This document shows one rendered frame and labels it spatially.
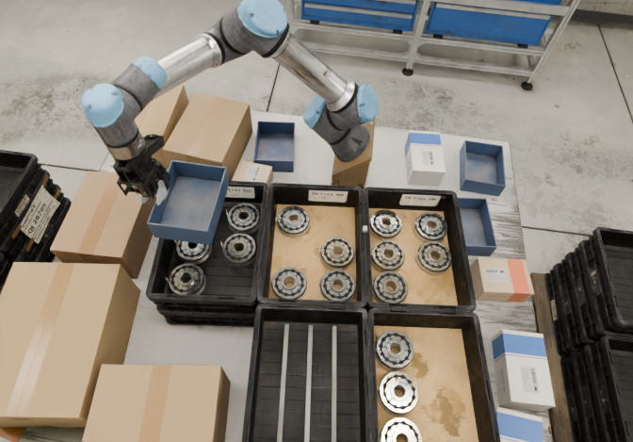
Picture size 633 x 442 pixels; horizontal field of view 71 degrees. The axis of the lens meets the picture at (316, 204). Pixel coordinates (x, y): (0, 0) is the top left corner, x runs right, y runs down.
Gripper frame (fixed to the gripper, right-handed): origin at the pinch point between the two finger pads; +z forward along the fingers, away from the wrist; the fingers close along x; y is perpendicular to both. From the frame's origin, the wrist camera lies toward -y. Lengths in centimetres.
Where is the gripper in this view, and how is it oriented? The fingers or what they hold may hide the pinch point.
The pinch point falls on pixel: (161, 193)
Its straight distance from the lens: 121.2
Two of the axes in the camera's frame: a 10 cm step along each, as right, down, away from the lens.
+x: 9.9, 1.1, -1.1
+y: -1.5, 8.2, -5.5
